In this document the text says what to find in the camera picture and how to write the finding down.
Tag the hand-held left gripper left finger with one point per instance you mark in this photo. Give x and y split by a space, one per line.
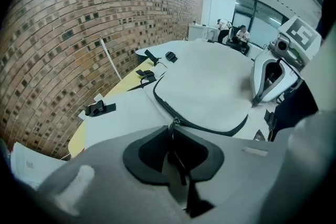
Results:
110 178

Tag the person's dark clothing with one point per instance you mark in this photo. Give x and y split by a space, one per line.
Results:
296 107

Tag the white stick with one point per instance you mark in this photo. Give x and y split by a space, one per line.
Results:
110 60

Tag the white paper stack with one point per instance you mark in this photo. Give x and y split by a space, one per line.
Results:
34 162

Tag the metal faucet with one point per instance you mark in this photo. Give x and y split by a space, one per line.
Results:
197 20

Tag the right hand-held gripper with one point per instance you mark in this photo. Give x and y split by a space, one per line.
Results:
302 36

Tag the white sink cabinet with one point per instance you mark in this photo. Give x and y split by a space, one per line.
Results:
200 32

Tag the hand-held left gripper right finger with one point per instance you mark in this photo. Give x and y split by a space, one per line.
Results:
241 178

